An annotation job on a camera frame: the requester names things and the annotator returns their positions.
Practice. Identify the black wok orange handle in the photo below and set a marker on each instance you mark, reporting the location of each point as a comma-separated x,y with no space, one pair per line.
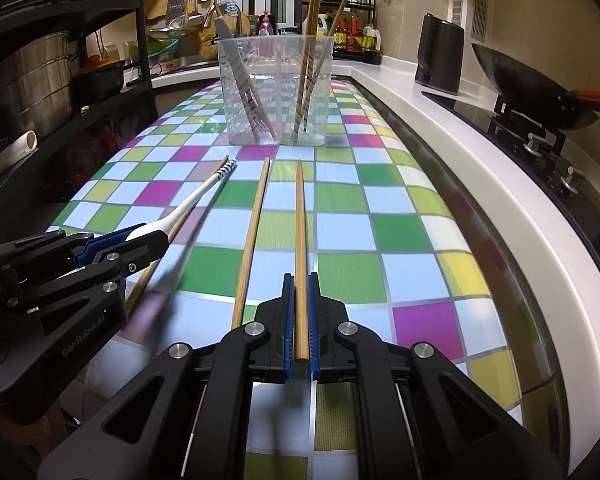
535,95

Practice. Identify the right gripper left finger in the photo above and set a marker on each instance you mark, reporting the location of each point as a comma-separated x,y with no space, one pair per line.
186,414

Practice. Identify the colourful checkered table cover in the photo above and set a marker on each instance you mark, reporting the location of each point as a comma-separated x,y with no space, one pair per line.
360,211

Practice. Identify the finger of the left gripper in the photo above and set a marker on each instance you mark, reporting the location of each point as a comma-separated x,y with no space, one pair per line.
92,252
42,257

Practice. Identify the large steel pot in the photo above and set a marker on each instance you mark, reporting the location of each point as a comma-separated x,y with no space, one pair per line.
34,87

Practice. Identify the black storage shelf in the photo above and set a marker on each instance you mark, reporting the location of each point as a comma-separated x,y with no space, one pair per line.
74,82

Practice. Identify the bamboo chopstick two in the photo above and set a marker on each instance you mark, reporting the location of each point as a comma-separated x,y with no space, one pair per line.
145,277

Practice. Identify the bamboo chopstick three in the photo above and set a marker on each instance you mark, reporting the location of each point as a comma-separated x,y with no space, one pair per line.
250,244

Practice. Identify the bamboo chopstick four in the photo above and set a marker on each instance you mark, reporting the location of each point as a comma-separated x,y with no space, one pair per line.
301,323

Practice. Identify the red dish soap bottle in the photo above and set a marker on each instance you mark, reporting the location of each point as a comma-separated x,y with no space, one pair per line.
266,26

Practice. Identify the green dish basin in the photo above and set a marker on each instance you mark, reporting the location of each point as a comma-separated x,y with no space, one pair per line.
157,47

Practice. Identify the black electric kettle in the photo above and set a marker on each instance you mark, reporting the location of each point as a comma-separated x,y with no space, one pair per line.
440,55

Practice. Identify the black gas stove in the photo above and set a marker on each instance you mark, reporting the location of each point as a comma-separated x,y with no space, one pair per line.
541,153

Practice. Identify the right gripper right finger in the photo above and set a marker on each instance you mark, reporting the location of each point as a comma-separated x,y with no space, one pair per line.
417,415

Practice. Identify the black spice rack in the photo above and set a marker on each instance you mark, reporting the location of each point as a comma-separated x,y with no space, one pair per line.
355,35

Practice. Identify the white paper roll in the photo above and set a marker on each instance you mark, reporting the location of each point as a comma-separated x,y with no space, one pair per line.
18,150

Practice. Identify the clear plastic utensil holder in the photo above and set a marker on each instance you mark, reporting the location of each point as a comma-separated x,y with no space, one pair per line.
274,63

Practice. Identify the white striped ceramic spoon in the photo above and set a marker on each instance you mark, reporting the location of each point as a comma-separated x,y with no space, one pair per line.
170,224

